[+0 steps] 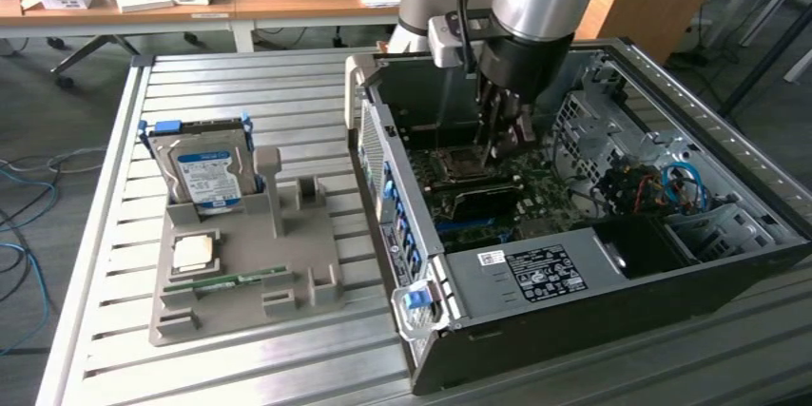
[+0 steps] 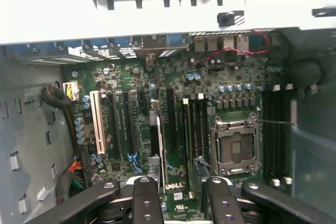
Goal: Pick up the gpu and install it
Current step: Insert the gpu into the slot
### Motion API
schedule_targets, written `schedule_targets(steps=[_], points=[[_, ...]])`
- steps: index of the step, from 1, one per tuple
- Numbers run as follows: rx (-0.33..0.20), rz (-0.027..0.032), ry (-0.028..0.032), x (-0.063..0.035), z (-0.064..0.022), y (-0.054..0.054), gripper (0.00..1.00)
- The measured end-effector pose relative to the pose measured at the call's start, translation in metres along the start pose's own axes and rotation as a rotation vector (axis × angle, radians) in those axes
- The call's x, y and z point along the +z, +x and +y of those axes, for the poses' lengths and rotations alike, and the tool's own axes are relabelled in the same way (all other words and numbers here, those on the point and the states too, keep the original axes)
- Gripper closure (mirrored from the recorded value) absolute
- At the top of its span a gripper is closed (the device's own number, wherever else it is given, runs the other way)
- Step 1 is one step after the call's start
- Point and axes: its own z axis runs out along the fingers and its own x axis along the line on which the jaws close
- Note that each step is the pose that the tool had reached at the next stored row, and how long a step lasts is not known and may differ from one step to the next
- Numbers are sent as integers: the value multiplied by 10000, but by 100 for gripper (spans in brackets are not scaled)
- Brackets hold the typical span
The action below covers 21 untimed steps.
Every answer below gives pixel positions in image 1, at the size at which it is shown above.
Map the blue case release latch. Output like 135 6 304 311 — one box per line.
404 283 440 313

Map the open black PC case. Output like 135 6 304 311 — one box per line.
344 37 812 396

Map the silver disk bay bracket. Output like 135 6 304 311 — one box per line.
666 203 779 264

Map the grey floor cable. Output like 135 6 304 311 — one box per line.
0 146 108 175

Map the blue data wire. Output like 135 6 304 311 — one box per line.
662 162 714 215

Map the low profile graphics card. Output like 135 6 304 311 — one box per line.
436 181 520 221

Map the grey plastic parts rack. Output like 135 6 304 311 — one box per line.
147 146 350 348

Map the silver CPU chip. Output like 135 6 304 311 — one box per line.
171 236 216 270

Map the hard disk blue bracket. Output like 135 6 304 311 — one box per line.
138 113 255 215

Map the green RAM stick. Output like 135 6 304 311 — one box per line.
163 266 288 293

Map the blue floor cable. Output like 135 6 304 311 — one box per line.
0 158 63 358

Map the black RAM slot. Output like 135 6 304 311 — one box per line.
430 172 522 189

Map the long blue expansion slot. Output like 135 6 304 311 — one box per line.
435 216 500 233

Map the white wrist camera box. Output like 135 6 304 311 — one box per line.
428 10 510 68

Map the grey power supply unit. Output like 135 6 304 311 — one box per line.
443 227 627 319

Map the orange red wire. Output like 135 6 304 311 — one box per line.
638 172 678 212

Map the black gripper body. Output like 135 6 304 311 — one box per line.
478 33 574 104

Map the white table leg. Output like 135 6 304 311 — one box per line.
783 51 812 84

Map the CPU socket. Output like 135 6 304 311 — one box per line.
428 145 500 184

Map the black power connector bundle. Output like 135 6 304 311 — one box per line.
599 165 666 217

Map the green motherboard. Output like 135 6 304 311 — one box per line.
406 123 598 253

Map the black partition frame post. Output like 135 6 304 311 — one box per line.
720 0 812 117

